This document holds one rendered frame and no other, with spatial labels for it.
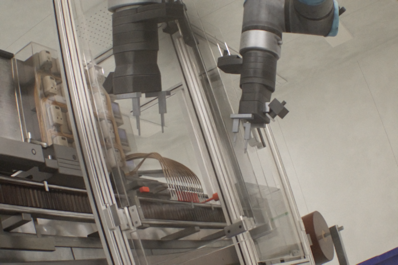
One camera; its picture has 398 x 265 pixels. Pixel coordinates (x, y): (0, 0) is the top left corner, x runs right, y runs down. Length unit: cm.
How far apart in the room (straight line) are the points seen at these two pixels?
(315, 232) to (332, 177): 257
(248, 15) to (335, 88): 546
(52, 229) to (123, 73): 135
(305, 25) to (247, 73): 17
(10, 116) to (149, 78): 150
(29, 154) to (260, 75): 81
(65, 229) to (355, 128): 474
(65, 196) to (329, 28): 103
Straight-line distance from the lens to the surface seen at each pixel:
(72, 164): 194
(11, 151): 172
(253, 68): 126
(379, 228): 644
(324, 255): 413
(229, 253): 240
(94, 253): 209
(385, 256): 153
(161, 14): 91
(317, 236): 411
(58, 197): 189
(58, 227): 226
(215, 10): 476
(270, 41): 128
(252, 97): 124
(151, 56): 97
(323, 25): 129
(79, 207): 196
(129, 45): 94
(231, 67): 131
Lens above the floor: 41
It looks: 18 degrees up
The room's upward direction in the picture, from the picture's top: 18 degrees counter-clockwise
